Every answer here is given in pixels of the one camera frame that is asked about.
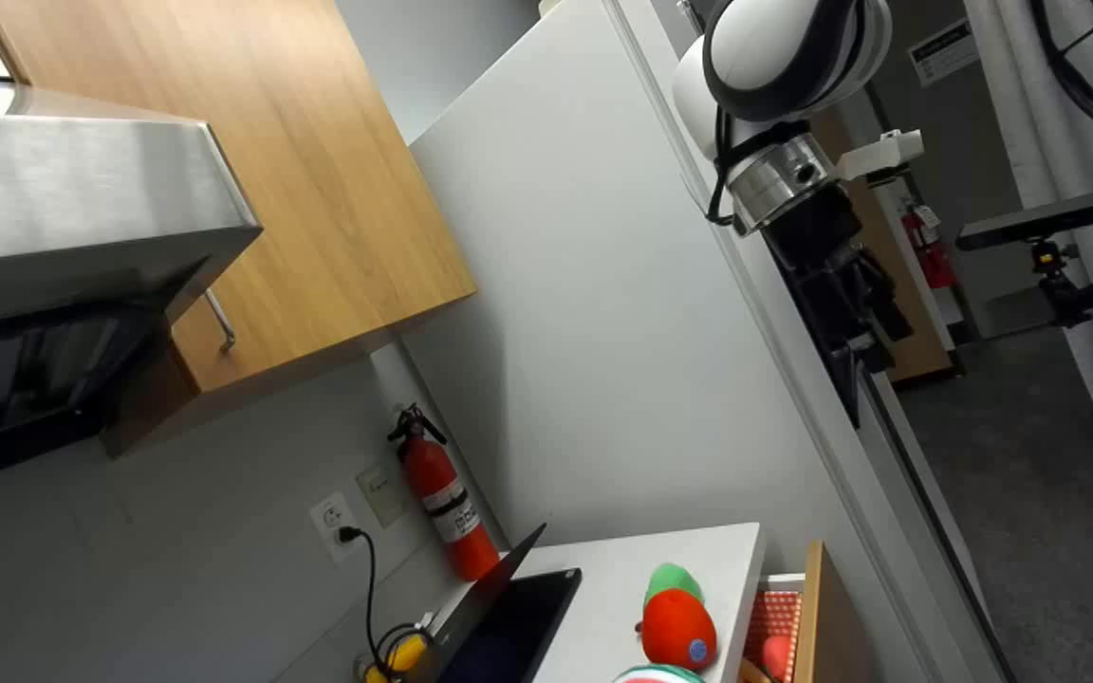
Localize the red mesh drawer mat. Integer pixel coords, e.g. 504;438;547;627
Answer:
749;580;804;683

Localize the steel range hood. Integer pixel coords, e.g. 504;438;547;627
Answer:
0;82;267;498

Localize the white wall sign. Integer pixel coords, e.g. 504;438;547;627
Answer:
906;12;981;90

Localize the wooden kitchen drawer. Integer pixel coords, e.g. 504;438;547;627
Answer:
738;542;883;683

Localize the yellow plug adapter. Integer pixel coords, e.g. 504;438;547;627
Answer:
362;627;436;683

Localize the beige wall plate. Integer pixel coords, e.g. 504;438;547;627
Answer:
352;457;412;531

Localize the metal cabinet handle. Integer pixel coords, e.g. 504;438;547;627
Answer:
202;285;238;360

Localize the black induction cooktop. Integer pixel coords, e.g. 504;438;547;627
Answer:
425;522;585;683

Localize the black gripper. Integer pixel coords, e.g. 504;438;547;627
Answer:
767;188;918;434

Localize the brown wooden door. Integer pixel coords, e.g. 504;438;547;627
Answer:
808;111;959;386

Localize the white wall outlet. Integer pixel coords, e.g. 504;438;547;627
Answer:
307;489;367;565

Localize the wooden upper cabinet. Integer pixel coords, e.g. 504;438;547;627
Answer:
0;0;482;395

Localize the black power cable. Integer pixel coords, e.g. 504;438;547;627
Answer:
338;524;444;677

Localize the red fire extinguisher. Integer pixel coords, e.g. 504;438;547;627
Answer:
384;402;504;586

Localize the green plush toy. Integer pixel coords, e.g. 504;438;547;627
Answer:
643;557;711;606

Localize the black camera boom stand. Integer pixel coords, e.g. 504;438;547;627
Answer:
1033;240;1093;335

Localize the grey curtain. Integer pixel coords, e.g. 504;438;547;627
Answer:
959;0;1093;470

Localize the orange round plush toy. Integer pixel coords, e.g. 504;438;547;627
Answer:
635;586;727;677

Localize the black camera on boom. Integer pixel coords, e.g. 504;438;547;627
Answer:
958;188;1093;254

